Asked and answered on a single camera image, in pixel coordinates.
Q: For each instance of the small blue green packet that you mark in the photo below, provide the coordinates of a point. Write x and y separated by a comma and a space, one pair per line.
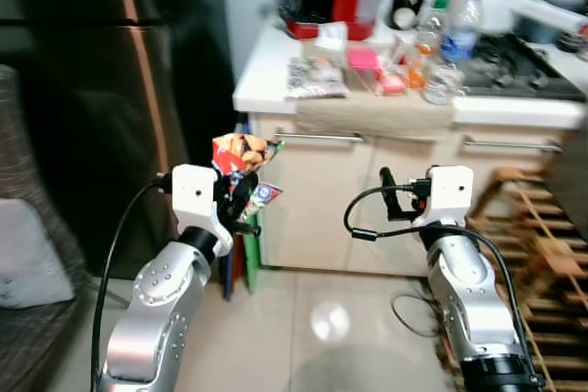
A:
266, 199

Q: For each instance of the orange red snack bag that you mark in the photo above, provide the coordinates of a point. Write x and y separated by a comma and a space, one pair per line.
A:
241, 151

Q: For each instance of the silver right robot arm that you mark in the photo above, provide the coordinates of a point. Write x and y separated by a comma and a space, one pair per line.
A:
464, 291

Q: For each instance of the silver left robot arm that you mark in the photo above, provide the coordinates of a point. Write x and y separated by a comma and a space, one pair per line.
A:
156, 300

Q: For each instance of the black fridge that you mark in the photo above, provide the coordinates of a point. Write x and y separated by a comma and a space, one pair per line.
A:
92, 89

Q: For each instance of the red cutting board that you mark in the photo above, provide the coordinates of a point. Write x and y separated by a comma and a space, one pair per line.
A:
239, 259

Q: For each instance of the green cutting board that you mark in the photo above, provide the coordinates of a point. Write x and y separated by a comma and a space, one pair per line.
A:
252, 263

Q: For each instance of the blue cutting board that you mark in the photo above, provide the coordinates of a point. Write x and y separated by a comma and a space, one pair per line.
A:
227, 273

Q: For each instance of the cream counter cabinet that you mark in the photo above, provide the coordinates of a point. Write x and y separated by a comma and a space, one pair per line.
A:
312, 208

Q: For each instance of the small pink packet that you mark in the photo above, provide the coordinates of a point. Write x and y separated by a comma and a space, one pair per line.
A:
393, 84

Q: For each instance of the clear round glass jar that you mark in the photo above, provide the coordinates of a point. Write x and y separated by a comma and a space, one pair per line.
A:
444, 85

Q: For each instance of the flat printed snack packet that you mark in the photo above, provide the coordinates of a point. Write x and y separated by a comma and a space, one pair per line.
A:
317, 78

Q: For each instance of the pink box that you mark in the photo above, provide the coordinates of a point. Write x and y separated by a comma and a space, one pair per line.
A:
364, 58

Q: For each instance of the wooden wine rack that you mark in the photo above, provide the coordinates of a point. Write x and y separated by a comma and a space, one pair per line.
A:
542, 254

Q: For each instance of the green-capped drink bottle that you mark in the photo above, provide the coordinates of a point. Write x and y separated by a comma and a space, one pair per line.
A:
430, 43

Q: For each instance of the white paper carton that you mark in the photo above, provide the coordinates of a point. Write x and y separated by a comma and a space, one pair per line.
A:
332, 37

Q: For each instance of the black gas stove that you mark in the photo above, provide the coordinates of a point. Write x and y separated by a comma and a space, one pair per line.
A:
514, 66

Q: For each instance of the clear blue-label water bottle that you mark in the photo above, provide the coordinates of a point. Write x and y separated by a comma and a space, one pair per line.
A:
461, 34

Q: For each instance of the white pillow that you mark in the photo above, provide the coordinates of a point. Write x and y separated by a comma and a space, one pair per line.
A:
32, 254

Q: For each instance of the small red black utensil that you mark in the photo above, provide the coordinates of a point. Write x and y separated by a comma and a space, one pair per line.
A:
573, 41

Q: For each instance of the grey woven chair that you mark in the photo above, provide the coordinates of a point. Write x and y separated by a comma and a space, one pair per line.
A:
37, 346

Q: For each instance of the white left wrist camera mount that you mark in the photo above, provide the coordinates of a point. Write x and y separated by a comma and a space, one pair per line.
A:
195, 195

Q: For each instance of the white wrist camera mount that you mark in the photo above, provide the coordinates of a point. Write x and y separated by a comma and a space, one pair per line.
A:
450, 192
195, 195

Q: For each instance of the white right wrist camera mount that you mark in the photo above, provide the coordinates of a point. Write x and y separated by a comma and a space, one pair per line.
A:
450, 192

